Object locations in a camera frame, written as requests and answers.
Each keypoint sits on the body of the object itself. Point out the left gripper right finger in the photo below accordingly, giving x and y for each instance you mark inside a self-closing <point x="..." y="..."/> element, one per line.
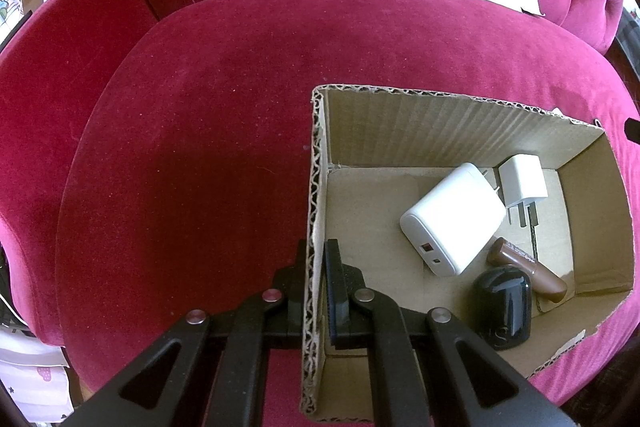
<point x="347" y="325"/>

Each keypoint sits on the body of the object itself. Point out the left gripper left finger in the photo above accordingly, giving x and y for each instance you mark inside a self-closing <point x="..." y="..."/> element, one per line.
<point x="291" y="282"/>

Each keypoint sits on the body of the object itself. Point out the large white charger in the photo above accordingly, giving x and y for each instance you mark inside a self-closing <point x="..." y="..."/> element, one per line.
<point x="453" y="222"/>

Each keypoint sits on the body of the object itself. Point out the black tape roll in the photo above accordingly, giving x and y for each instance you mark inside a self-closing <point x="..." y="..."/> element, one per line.
<point x="502" y="299"/>

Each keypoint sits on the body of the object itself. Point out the brown lipstick tube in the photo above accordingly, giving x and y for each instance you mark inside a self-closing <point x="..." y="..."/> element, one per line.
<point x="544" y="281"/>

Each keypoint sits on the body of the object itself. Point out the small white plug adapter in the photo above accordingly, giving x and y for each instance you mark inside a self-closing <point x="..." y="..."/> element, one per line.
<point x="523" y="185"/>

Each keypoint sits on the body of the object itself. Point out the red velvet tufted sofa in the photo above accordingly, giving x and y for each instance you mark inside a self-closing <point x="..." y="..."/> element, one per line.
<point x="156" y="154"/>

